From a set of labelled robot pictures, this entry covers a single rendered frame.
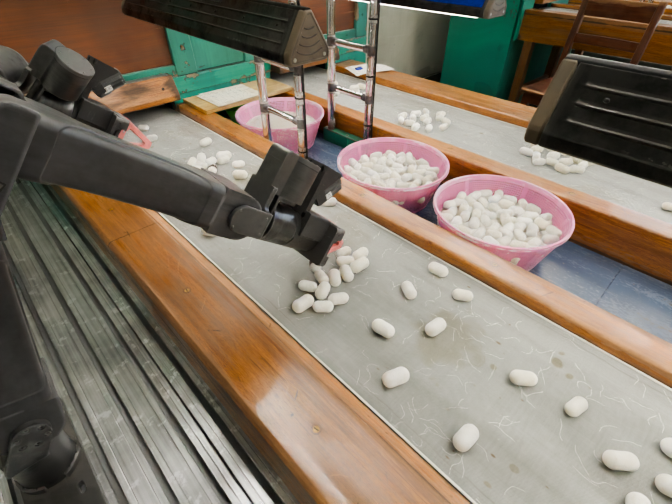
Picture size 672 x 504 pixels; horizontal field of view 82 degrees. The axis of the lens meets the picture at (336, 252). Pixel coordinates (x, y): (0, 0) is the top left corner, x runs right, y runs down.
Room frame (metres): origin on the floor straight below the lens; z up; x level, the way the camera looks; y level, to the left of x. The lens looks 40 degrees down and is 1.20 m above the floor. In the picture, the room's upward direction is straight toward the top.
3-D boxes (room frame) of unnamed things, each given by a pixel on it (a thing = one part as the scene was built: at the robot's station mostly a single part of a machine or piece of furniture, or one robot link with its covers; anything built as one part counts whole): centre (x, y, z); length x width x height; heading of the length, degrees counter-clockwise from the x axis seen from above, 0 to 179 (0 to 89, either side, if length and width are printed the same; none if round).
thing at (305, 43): (0.85, 0.25, 1.08); 0.62 x 0.08 x 0.07; 44
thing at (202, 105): (1.33, 0.32, 0.77); 0.33 x 0.15 x 0.01; 134
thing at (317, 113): (1.17, 0.17, 0.72); 0.27 x 0.27 x 0.10
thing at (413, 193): (0.85, -0.14, 0.72); 0.27 x 0.27 x 0.10
